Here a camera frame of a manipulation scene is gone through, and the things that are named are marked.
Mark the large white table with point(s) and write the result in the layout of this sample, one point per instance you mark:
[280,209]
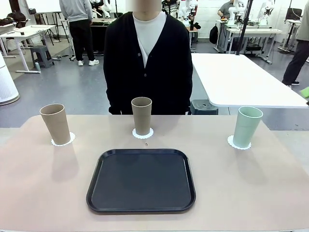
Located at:
[241,79]

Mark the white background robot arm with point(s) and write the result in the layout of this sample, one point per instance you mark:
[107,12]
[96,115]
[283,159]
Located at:
[265,12]
[233,12]
[103,7]

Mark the white scalloped coaster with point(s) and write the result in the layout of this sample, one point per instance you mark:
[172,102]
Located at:
[72,138]
[142,137]
[229,141]

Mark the white workbench with robots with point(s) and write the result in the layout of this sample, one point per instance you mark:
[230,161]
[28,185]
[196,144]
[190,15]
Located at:
[253,31]

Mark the white desk with white legs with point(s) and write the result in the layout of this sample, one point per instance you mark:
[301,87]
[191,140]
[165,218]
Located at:
[29,30]

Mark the person in grey hoodie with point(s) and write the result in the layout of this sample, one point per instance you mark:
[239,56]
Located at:
[77,31]

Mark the small grey bottle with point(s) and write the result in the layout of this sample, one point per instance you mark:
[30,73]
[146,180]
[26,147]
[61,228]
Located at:
[37,66]

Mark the black stand pole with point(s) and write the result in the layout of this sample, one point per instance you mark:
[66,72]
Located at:
[245,26]

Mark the brown tall cup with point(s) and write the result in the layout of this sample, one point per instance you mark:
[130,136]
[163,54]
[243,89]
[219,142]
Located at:
[56,128]
[141,118]

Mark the person in patterned sweater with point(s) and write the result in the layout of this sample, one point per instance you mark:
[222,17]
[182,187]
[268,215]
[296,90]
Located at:
[171,7]

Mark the person in beige top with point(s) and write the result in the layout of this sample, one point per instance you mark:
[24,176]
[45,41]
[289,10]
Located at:
[297,60]

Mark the black backpack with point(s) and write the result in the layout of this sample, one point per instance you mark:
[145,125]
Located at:
[213,33]

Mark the desk with white frame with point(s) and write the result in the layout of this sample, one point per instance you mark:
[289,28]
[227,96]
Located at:
[97,24]

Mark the grey step stool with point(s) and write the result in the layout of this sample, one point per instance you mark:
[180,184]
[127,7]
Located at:
[41,52]

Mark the seated person in grey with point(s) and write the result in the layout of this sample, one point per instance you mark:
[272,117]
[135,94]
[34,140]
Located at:
[225,9]

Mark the black plastic tray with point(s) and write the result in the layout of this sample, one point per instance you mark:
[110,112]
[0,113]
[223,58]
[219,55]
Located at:
[140,183]

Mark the white cylindrical air purifier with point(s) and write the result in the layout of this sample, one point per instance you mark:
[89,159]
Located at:
[7,84]

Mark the light green tall cup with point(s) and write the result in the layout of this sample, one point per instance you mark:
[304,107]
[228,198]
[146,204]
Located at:
[247,128]

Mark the person in black cardigan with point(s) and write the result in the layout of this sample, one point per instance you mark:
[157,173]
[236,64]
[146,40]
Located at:
[125,60]

